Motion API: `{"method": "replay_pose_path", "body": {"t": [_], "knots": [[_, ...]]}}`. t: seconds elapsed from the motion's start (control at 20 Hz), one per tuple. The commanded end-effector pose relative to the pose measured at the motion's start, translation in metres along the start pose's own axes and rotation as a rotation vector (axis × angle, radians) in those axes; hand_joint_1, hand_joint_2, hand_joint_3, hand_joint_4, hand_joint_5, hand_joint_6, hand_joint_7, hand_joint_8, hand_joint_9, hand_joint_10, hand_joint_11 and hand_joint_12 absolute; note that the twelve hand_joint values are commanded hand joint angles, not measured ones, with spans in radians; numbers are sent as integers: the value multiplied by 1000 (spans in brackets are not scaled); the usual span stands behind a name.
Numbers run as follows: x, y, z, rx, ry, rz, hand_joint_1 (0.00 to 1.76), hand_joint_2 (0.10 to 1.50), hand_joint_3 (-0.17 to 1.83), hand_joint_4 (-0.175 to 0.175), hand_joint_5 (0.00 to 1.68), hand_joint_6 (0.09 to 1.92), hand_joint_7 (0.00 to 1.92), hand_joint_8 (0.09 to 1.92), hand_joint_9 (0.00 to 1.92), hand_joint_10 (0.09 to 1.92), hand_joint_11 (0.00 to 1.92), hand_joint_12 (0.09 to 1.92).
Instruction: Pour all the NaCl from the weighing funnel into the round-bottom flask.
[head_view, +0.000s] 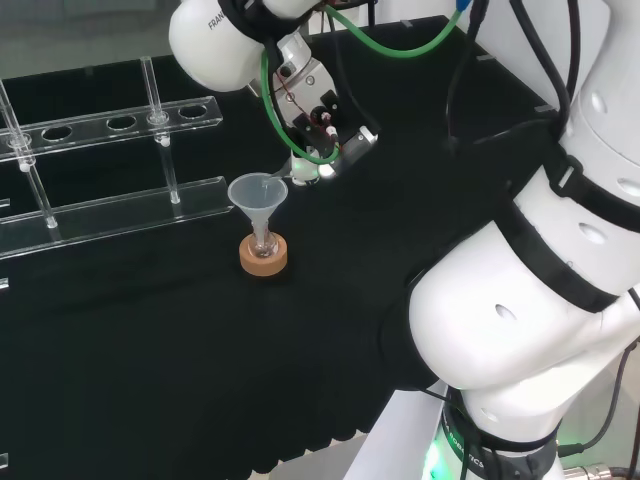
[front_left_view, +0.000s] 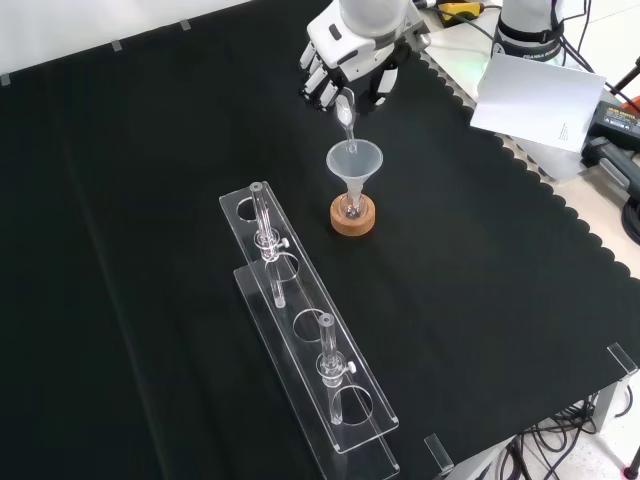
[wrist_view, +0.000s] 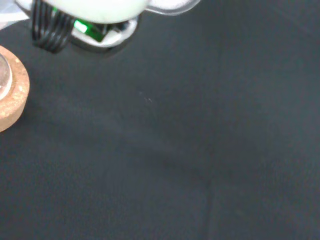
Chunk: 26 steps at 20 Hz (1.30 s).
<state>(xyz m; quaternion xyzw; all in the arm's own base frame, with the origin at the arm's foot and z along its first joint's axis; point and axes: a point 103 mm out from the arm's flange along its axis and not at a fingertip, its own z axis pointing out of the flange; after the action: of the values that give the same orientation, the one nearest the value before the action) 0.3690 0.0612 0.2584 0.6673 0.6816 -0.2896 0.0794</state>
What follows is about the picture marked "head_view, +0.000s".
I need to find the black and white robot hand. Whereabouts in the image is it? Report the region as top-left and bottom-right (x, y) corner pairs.
(269, 30), (364, 189)

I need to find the clear weighing funnel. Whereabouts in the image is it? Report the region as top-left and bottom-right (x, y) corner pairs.
(261, 163), (297, 185)

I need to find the clear plastic funnel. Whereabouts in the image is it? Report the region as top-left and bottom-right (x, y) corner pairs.
(227, 172), (290, 247)

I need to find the glass round-bottom flask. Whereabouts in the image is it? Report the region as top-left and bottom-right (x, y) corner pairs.
(249, 219), (279, 260)

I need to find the clear funnel stand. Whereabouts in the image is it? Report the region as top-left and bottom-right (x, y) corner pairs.
(0, 55), (234, 262)

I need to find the black bench cloth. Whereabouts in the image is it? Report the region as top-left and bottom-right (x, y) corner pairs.
(0, 14), (561, 480)

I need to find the pale board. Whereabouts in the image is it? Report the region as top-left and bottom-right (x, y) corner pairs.
(342, 382), (451, 480)

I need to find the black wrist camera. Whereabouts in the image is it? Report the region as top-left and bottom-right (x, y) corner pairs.
(333, 124), (381, 176)

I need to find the green cable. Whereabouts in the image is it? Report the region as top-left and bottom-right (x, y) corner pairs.
(259, 0), (476, 166)

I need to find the black cable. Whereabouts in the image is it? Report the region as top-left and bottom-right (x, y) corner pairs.
(443, 0), (494, 154)
(558, 287), (640, 457)
(507, 0), (584, 134)

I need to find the cork ring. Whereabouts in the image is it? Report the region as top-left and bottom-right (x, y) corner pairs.
(239, 233), (290, 278)

